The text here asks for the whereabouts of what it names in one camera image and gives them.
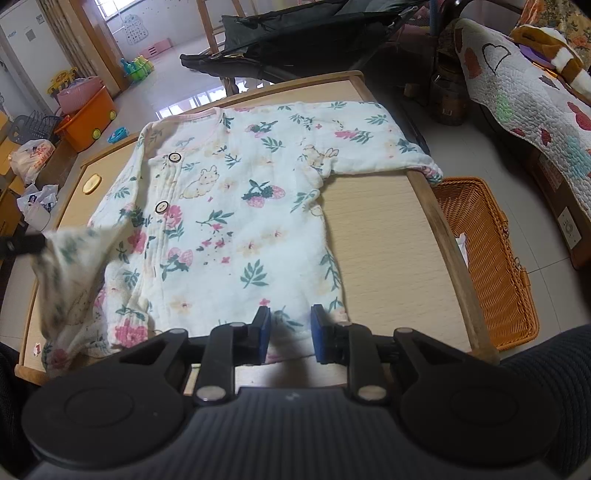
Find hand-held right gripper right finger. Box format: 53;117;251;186
310;304;468;408

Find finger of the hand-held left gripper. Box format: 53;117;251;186
0;233;46;258

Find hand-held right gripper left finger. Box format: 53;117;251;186
121;305;272;408

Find floral baby shirt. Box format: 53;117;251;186
30;101;444;371

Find white plastic bag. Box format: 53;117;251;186
17;185;60;228

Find printed plastic bag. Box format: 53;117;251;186
10;139;57;185

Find dark grey plastic basket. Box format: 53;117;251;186
8;111;64;145

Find orange wheeled storage box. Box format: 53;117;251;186
54;86;118;153

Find pink storage basket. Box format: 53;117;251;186
56;78;103;110

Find orange wicker basket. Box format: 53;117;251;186
433;176;540;352

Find white air conditioner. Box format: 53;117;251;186
0;4;70;121

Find green toy bowling pins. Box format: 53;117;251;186
120;55;155;83

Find person's leg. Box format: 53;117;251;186
501;325;591;479

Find grey reclining chair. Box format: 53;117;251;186
180;0;435;89

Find wooden stool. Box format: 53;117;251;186
196;0;246;54

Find quilted heart blanket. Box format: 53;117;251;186
454;18;591;209

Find brown plush toy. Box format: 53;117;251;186
510;25;591;100

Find floral cushion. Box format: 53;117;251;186
512;0;591;70

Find white wall socket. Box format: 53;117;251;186
557;207;583;250

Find dark wooden sofa frame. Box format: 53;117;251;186
433;0;472;126

